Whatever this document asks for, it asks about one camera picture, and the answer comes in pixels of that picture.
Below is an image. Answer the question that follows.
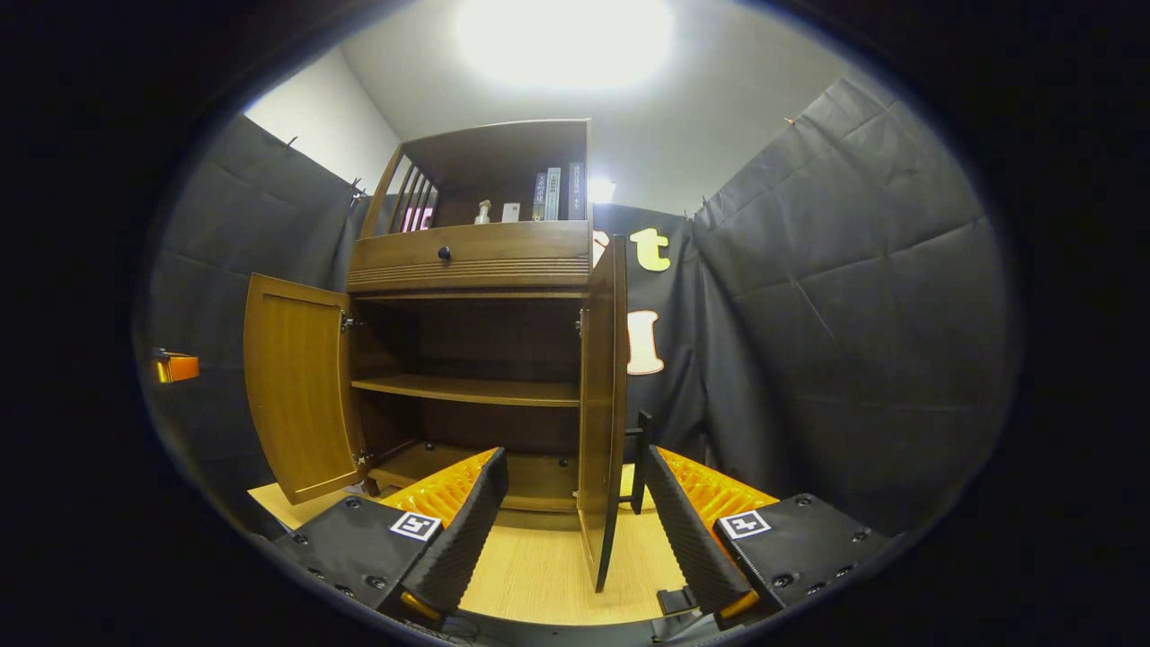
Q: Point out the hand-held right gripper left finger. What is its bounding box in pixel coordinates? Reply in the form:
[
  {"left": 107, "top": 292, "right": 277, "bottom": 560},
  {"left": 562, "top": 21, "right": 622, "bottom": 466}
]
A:
[{"left": 274, "top": 447, "right": 510, "bottom": 630}]

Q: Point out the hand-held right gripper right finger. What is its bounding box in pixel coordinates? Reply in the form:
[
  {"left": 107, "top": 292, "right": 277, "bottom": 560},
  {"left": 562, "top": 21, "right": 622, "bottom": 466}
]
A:
[{"left": 645, "top": 444, "right": 895, "bottom": 632}]

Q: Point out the wooden shoe cabinet door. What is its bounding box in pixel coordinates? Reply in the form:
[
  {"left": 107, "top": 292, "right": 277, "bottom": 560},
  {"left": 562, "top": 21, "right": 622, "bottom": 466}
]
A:
[
  {"left": 575, "top": 234, "right": 654, "bottom": 594},
  {"left": 243, "top": 272, "right": 367, "bottom": 506}
]

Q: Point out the wooden double-door shoe cabinet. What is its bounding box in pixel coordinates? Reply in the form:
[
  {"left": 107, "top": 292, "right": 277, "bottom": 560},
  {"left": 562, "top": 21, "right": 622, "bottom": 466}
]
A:
[{"left": 346, "top": 119, "right": 594, "bottom": 515}]

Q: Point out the wooden cabinet drawer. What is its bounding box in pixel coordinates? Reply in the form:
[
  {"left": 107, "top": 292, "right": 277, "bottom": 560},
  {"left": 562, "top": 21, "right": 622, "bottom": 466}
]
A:
[{"left": 349, "top": 220, "right": 592, "bottom": 290}]

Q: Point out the wooden inner shelf board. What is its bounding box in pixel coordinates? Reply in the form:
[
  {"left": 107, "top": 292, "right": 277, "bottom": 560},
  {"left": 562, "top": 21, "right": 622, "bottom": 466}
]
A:
[{"left": 350, "top": 375, "right": 580, "bottom": 408}]

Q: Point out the black backdrop cloth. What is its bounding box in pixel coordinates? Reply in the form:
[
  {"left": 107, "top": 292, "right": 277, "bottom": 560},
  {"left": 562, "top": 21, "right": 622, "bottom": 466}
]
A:
[{"left": 144, "top": 76, "right": 1021, "bottom": 540}]

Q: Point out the large ceiling light panel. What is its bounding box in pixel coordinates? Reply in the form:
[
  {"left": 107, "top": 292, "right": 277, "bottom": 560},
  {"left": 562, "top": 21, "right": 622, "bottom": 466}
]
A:
[{"left": 456, "top": 0, "right": 673, "bottom": 91}]

